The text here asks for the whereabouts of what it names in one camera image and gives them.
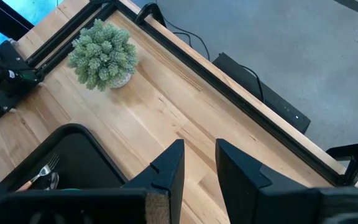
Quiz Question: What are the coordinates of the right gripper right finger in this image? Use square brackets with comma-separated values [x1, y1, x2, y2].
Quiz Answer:
[214, 138, 358, 224]

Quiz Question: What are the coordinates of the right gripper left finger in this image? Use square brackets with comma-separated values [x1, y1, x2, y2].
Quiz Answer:
[0, 138, 186, 224]

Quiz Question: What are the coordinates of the spoon with wooden handle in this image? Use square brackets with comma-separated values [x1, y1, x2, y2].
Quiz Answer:
[43, 171, 61, 191]

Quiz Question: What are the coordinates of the black plastic tray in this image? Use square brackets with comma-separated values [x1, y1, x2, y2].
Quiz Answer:
[0, 123, 130, 192]

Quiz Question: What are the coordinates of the long black electronics box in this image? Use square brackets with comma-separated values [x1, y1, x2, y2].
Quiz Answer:
[212, 52, 311, 135]

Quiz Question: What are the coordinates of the green potted succulent plant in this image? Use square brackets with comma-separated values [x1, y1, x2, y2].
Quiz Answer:
[67, 18, 140, 93]

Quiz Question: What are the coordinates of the black frame clamp handle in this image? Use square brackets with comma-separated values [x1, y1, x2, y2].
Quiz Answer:
[134, 2, 168, 27]
[325, 143, 358, 187]

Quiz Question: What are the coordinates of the black aluminium table frame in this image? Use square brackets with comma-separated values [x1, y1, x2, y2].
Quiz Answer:
[0, 0, 348, 188]

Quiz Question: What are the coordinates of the thin black cable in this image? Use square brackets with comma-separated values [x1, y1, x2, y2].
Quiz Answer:
[154, 0, 211, 62]
[239, 63, 265, 104]

